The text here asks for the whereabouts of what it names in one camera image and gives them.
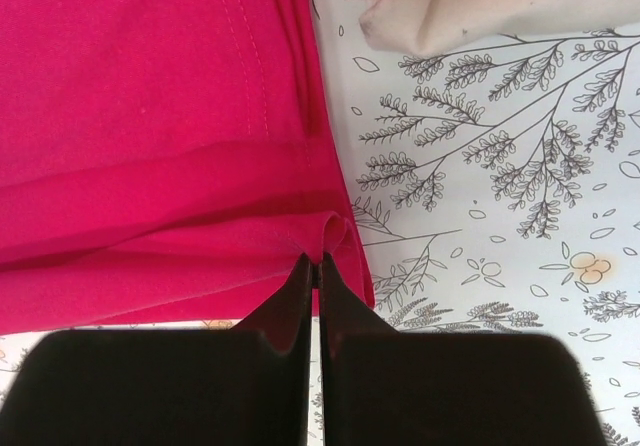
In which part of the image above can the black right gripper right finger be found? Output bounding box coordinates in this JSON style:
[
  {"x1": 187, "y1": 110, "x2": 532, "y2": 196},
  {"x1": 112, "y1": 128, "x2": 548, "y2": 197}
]
[{"x1": 318, "y1": 256, "x2": 605, "y2": 446}]

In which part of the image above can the folded cream t-shirt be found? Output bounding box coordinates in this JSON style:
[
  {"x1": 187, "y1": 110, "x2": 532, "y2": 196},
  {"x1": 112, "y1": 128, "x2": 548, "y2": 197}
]
[{"x1": 359, "y1": 0, "x2": 639, "y2": 57}]

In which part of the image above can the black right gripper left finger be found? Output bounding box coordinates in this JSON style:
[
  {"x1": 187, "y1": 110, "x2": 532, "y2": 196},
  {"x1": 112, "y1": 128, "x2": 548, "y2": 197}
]
[{"x1": 1, "y1": 257, "x2": 313, "y2": 445}]

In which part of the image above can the floral patterned table mat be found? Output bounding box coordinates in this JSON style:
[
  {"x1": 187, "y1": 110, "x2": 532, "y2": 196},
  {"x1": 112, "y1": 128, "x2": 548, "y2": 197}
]
[{"x1": 1, "y1": 0, "x2": 639, "y2": 445}]

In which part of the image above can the magenta pink t-shirt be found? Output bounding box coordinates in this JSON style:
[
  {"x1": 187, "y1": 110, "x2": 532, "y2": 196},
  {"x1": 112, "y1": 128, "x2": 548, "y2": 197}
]
[{"x1": 1, "y1": 0, "x2": 374, "y2": 334}]

